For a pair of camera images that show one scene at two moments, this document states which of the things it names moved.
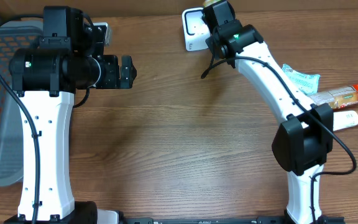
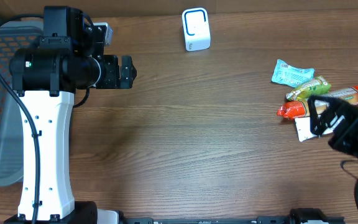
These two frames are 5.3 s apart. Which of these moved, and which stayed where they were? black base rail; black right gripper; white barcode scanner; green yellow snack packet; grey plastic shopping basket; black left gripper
Moved: black right gripper; green yellow snack packet
Stayed: white barcode scanner; grey plastic shopping basket; black left gripper; black base rail
